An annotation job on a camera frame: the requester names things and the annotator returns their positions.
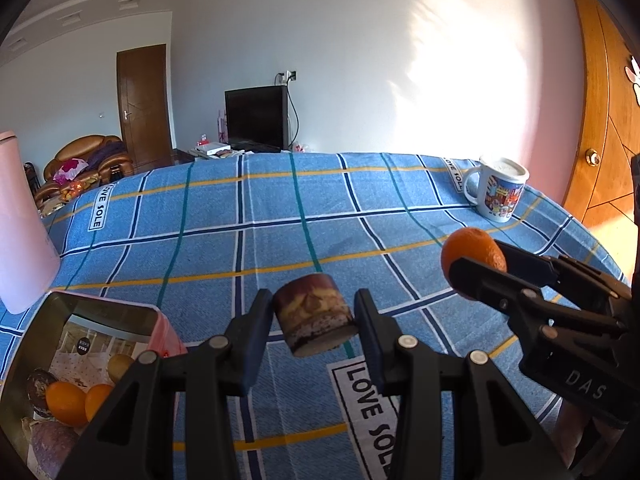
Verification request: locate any wall socket with plug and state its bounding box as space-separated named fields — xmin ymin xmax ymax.
xmin=274 ymin=70 xmax=297 ymax=84

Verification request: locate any black television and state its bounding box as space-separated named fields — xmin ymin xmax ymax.
xmin=224 ymin=84 xmax=288 ymax=153

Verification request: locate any person's right hand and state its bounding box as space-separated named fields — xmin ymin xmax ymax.
xmin=552 ymin=401 xmax=639 ymax=479

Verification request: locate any colourful printed white mug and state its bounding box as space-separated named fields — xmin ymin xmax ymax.
xmin=462 ymin=158 xmax=529 ymax=223

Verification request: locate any pink bottle beside television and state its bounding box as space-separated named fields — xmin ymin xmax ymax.
xmin=217 ymin=110 xmax=228 ymax=143

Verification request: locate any black power cable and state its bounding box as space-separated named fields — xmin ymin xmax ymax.
xmin=273 ymin=71 xmax=302 ymax=151

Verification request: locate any brown wooden interior door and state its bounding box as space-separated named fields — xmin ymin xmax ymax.
xmin=116 ymin=44 xmax=172 ymax=172

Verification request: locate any pink electric kettle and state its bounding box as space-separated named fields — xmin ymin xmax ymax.
xmin=0 ymin=131 xmax=60 ymax=314

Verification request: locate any yellow fruit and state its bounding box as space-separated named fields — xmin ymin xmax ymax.
xmin=106 ymin=354 xmax=134 ymax=384

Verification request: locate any pink metal tin box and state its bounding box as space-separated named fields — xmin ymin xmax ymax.
xmin=1 ymin=290 xmax=186 ymax=479

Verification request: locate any purple sweet potato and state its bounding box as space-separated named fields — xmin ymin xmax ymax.
xmin=29 ymin=419 xmax=79 ymax=479

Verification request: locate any orange wooden door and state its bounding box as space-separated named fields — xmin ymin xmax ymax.
xmin=563 ymin=0 xmax=639 ymax=228

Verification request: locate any brown leather armchair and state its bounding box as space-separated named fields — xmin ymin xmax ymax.
xmin=35 ymin=134 xmax=134 ymax=207

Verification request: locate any brass door knob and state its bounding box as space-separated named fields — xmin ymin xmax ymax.
xmin=585 ymin=148 xmax=601 ymax=167

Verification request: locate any low tv stand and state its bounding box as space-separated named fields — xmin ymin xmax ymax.
xmin=175 ymin=141 xmax=282 ymax=162

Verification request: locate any orange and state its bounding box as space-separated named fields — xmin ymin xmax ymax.
xmin=85 ymin=384 xmax=114 ymax=422
xmin=440 ymin=226 xmax=508 ymax=284
xmin=46 ymin=380 xmax=88 ymax=428

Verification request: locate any pink floral cushion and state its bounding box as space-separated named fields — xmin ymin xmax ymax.
xmin=52 ymin=157 xmax=89 ymax=186

